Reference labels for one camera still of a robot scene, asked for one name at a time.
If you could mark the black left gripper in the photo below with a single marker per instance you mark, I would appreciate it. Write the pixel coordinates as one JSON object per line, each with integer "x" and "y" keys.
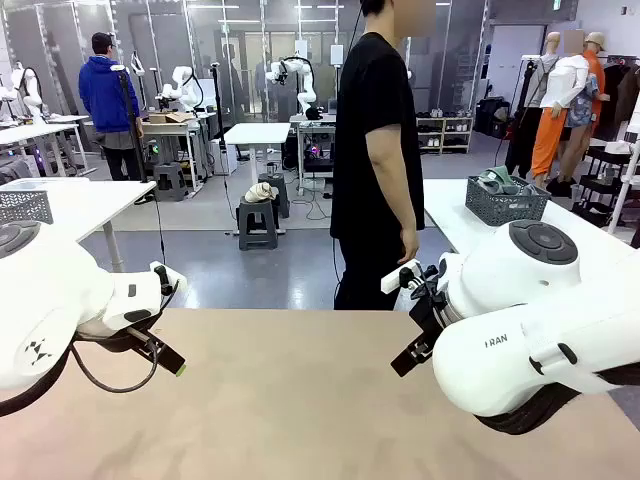
{"x": 115, "y": 341}

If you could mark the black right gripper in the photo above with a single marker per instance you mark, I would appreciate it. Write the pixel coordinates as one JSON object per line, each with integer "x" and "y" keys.
{"x": 432, "y": 312}

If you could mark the grey plastic basket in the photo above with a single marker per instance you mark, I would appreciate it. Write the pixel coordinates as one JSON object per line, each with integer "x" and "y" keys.
{"x": 500, "y": 210}
{"x": 25, "y": 207}

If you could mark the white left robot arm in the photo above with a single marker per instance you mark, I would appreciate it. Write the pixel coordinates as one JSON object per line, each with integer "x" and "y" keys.
{"x": 50, "y": 290}

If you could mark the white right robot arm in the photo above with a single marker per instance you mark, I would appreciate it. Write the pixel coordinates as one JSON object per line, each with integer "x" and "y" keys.
{"x": 500, "y": 295}

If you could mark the person's right forearm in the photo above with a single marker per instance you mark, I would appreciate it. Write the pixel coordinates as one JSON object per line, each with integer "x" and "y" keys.
{"x": 390, "y": 185}

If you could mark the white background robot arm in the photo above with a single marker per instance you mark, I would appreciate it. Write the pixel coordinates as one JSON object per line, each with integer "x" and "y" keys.
{"x": 305, "y": 95}
{"x": 32, "y": 92}
{"x": 187, "y": 92}

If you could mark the person's right hand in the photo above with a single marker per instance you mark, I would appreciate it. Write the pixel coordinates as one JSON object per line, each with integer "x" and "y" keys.
{"x": 409, "y": 247}

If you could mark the dark grey plastic stool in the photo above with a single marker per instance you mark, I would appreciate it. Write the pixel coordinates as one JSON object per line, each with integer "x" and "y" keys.
{"x": 282, "y": 195}
{"x": 170, "y": 180}
{"x": 257, "y": 220}

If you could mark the beige crumpled cloth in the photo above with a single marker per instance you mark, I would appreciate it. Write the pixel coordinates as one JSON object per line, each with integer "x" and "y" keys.
{"x": 260, "y": 192}

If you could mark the pale grey towel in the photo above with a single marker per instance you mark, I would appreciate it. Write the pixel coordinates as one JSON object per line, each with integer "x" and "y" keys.
{"x": 522, "y": 189}

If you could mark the white cabinet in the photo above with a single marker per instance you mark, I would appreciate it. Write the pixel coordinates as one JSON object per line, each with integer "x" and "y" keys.
{"x": 225, "y": 157}

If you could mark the person in black clothes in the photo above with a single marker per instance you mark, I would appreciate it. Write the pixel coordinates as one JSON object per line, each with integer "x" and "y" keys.
{"x": 370, "y": 150}

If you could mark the black computer with lights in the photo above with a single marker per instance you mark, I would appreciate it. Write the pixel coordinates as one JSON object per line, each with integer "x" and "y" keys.
{"x": 320, "y": 162}

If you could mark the wooden shoe shelf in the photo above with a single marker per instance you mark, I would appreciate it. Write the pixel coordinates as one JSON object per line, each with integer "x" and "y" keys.
{"x": 445, "y": 135}

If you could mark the grey work desk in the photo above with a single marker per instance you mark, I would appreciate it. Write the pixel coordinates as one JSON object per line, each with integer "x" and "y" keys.
{"x": 170, "y": 129}

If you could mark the black tripod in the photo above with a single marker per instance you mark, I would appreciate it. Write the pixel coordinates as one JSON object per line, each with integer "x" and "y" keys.
{"x": 520, "y": 145}

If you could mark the brown cardboard box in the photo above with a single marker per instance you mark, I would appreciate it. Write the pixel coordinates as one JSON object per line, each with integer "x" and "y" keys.
{"x": 170, "y": 118}

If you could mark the white standing desk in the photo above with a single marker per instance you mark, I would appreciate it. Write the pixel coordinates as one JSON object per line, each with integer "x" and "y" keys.
{"x": 257, "y": 134}

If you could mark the black stand with white head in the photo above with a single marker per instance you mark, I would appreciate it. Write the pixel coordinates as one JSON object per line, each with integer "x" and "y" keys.
{"x": 131, "y": 115}

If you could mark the mannequin in orange trousers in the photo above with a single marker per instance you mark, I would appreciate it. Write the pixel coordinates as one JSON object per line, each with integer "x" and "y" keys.
{"x": 545, "y": 145}

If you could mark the white robot desk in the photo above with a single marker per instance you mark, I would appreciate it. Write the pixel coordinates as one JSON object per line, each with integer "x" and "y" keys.
{"x": 320, "y": 121}

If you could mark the white work desk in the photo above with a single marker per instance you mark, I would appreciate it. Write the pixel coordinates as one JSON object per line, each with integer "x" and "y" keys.
{"x": 30, "y": 134}

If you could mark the thin black stand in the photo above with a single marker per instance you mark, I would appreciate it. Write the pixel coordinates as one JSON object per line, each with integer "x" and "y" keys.
{"x": 216, "y": 100}

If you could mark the man in blue hoodie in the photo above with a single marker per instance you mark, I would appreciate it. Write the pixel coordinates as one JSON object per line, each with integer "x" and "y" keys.
{"x": 105, "y": 95}

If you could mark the white slanted pole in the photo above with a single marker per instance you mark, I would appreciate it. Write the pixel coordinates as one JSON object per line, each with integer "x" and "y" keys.
{"x": 625, "y": 190}

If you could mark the black trolley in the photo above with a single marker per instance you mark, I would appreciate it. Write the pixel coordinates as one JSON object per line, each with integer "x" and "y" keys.
{"x": 605, "y": 155}

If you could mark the white rectangular panel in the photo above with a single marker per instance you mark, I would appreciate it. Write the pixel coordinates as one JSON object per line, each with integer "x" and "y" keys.
{"x": 337, "y": 55}
{"x": 301, "y": 50}

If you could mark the mannequin in white top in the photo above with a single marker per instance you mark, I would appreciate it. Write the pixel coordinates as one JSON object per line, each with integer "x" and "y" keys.
{"x": 567, "y": 80}

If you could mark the clothes rack with dark clothes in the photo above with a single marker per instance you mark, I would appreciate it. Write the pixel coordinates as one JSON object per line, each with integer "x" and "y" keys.
{"x": 620, "y": 100}

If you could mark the mannequin in orange shirt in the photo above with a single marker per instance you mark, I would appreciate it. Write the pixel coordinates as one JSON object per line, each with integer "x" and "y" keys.
{"x": 597, "y": 70}

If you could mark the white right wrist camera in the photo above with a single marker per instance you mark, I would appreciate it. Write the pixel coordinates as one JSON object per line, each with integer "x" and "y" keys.
{"x": 397, "y": 277}

